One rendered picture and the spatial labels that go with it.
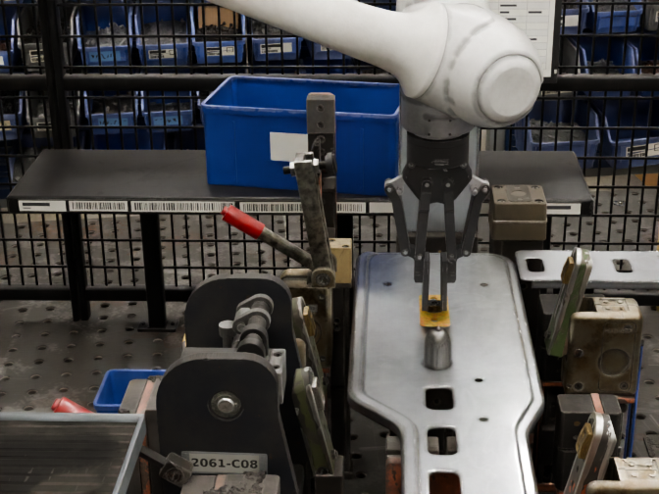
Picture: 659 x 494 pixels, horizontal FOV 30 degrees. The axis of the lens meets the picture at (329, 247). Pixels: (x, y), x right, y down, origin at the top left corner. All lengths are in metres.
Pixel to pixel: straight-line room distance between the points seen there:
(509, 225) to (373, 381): 0.45
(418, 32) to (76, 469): 0.55
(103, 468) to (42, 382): 1.07
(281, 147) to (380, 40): 0.65
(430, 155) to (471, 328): 0.24
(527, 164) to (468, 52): 0.80
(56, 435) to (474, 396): 0.53
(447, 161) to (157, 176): 0.65
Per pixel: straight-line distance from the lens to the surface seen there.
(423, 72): 1.26
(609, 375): 1.56
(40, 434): 1.08
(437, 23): 1.26
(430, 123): 1.44
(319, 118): 1.79
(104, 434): 1.07
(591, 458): 1.20
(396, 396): 1.41
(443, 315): 1.57
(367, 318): 1.58
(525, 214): 1.79
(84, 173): 2.02
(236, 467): 1.16
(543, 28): 2.03
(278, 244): 1.54
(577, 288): 1.50
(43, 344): 2.21
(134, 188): 1.94
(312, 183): 1.50
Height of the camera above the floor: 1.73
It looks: 24 degrees down
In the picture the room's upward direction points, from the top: 1 degrees counter-clockwise
